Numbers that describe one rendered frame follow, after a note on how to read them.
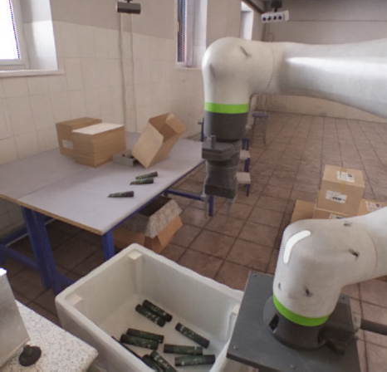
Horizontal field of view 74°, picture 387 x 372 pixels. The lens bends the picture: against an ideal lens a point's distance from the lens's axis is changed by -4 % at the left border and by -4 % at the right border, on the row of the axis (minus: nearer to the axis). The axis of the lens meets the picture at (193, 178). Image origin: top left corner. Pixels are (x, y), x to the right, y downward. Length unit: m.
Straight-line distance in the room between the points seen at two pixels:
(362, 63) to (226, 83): 0.23
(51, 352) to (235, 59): 0.84
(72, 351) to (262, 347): 0.50
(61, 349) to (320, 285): 0.68
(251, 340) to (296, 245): 0.24
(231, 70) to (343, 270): 0.41
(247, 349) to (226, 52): 0.58
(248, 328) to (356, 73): 0.53
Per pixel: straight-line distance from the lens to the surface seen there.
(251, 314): 0.70
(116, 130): 2.14
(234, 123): 0.54
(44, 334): 0.94
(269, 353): 0.65
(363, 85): 0.40
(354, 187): 2.31
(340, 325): 0.66
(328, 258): 0.52
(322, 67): 0.47
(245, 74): 0.53
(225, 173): 0.59
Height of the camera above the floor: 1.45
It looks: 23 degrees down
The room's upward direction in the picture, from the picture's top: 1 degrees clockwise
